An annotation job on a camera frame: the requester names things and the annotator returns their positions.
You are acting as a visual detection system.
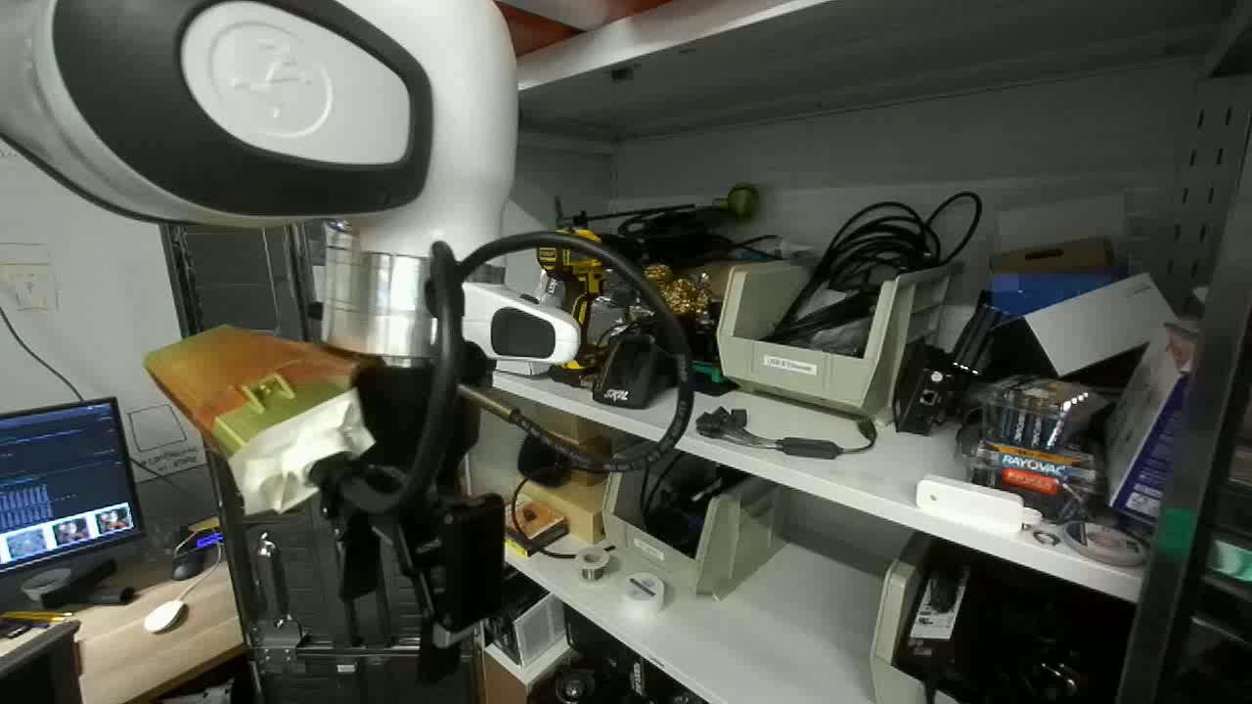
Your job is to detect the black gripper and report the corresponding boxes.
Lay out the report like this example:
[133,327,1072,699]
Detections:
[334,369,504,648]

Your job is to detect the black cable with adapter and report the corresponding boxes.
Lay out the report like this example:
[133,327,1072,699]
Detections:
[693,403,881,460]

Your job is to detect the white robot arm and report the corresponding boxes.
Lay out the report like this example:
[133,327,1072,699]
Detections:
[0,0,518,647]

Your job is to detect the white small adapter box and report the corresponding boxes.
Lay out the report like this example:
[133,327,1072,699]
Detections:
[917,476,1029,537]

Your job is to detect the blue white cardboard box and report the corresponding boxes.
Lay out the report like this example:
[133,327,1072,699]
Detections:
[1109,323,1198,523]

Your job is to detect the white black handheld device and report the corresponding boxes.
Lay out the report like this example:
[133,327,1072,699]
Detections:
[462,280,580,376]

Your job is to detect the grey bin middle shelf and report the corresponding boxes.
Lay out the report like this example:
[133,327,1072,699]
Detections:
[608,454,783,600]

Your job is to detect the white computer mouse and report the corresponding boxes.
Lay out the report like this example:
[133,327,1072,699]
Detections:
[141,600,188,632]

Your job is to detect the yellow black power drill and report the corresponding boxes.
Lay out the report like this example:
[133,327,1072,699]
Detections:
[538,227,715,378]

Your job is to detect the computer monitor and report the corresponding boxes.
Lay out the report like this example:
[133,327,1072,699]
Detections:
[0,399,145,576]

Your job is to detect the grey storage bin upper shelf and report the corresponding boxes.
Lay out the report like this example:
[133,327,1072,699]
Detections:
[715,263,954,417]

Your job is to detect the grey bin right lower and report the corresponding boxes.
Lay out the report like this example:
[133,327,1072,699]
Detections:
[870,537,973,704]

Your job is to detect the battery blister pack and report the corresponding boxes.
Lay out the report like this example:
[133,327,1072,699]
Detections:
[960,376,1109,493]

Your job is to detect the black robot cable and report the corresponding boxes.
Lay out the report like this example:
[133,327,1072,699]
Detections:
[328,231,697,519]

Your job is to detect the black coiled cables in bin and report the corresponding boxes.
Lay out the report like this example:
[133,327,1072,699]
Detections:
[766,188,985,348]

